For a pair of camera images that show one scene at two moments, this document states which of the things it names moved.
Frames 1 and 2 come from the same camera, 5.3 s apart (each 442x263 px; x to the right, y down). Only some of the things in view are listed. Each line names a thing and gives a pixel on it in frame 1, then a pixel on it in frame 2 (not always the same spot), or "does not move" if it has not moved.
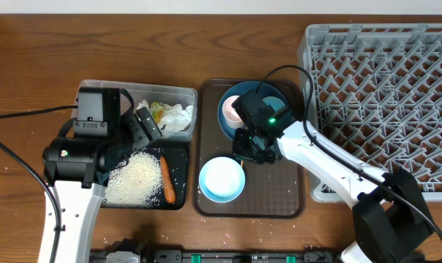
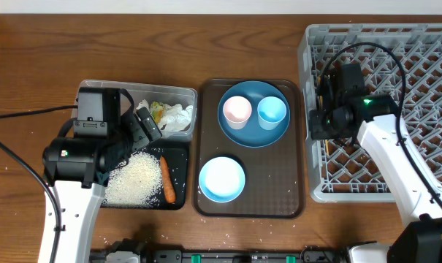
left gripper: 142,137 does not move
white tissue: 143,104 does not move
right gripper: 239,152 to 317,131
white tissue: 176,118 does not move
